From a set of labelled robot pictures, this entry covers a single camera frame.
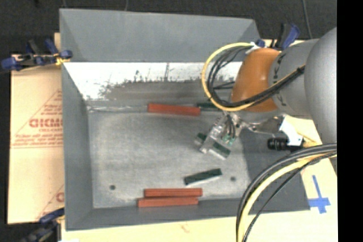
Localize grey metal bin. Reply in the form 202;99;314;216
58;8;310;231

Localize black cylinder on white bracket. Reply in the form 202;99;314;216
267;114;306;151

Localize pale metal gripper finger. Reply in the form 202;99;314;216
199;135;225;155
195;129;217;148

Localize brown cardboard board, red print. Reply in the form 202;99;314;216
7;32;66;225

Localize red-brown flat block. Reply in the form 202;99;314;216
137;197;200;209
147;103;201;117
143;188;204;198

